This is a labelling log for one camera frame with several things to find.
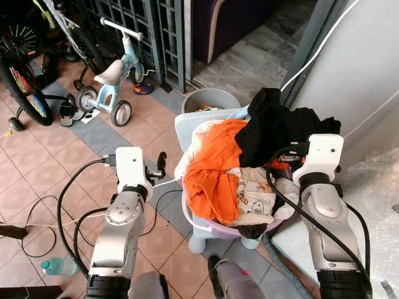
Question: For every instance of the grey right robot leg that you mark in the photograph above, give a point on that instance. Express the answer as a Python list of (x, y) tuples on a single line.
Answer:
[(237, 280)]

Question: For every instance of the white cartoon print garment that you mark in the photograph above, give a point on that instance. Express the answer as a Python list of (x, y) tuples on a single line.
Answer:
[(255, 196)]

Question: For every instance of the dark purple sofa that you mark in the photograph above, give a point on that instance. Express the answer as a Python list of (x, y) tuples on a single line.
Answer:
[(234, 25)]

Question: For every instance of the grey left robot leg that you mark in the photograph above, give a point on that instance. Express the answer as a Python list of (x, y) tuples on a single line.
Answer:
[(148, 286)]

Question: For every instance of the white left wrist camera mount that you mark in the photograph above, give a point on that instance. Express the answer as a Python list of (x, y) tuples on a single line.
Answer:
[(131, 165)]

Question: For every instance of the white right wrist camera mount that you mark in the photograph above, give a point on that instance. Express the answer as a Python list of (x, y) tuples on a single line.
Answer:
[(324, 152)]

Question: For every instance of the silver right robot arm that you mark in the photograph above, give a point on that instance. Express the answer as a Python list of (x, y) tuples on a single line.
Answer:
[(327, 212)]

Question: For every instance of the light blue kids balance bike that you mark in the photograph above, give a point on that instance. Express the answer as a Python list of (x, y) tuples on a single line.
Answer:
[(115, 81)]

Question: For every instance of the orange garment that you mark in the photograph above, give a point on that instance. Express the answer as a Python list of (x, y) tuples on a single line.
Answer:
[(215, 165)]

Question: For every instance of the red and blue shoe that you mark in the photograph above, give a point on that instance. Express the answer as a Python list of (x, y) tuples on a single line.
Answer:
[(143, 89)]

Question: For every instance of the white frame bicycle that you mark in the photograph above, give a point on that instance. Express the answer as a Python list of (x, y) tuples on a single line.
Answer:
[(72, 31)]

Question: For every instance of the dark metal gate grille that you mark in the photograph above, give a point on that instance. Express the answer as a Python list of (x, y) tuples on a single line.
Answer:
[(165, 37)]

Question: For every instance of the bicycle with black tyre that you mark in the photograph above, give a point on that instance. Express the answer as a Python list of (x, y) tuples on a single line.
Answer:
[(25, 93)]

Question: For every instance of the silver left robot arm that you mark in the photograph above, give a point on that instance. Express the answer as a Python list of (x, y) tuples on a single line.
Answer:
[(118, 221)]

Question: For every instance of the lavender plastic laundry basket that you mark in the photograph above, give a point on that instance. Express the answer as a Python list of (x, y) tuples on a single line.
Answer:
[(206, 225)]

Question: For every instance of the black garment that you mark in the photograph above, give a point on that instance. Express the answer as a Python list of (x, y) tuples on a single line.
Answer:
[(274, 128)]

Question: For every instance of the clear bubble wrap sheet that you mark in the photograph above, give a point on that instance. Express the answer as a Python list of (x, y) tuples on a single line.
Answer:
[(374, 187)]

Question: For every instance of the black sandal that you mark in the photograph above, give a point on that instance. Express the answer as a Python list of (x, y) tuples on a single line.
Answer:
[(67, 111)]

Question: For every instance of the grey plastic bucket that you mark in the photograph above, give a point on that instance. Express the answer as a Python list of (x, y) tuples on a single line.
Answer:
[(209, 99)]

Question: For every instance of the small dark garment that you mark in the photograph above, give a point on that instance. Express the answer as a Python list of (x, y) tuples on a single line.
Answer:
[(252, 232)]

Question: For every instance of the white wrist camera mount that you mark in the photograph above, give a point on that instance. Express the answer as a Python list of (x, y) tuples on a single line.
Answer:
[(324, 152), (131, 165)]

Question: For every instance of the grey robot leg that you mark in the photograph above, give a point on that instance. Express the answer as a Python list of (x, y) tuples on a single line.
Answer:
[(148, 286), (237, 280)]

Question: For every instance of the cream white garment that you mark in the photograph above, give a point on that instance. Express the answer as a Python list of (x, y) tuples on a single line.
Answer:
[(190, 156)]

